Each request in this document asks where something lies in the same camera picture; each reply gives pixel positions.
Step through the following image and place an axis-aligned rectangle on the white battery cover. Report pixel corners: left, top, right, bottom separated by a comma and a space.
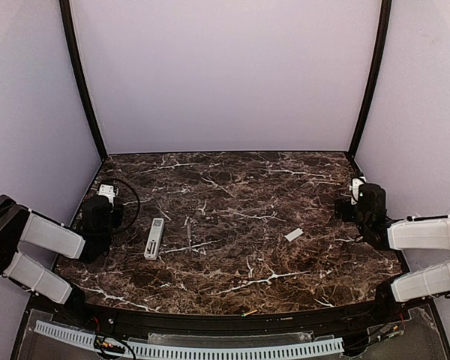
285, 228, 304, 242

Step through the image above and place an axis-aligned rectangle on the white remote control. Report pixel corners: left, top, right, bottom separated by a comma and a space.
144, 218, 165, 260

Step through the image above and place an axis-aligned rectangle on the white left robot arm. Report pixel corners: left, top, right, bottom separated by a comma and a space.
0, 194, 124, 308

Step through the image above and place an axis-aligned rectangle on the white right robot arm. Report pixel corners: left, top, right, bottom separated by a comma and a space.
334, 178, 450, 303

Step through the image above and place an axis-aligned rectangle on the white slotted cable duct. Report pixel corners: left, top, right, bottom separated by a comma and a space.
34, 320, 344, 359

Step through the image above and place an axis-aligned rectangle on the black right frame post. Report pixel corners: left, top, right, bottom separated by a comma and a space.
347, 0, 392, 158

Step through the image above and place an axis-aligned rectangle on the black frame post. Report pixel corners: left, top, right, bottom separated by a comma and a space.
347, 0, 392, 158
58, 0, 108, 162

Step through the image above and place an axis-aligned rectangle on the black front table rail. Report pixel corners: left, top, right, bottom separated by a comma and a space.
34, 296, 410, 339

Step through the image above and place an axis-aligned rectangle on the black left frame post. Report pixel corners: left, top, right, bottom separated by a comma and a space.
58, 0, 108, 162

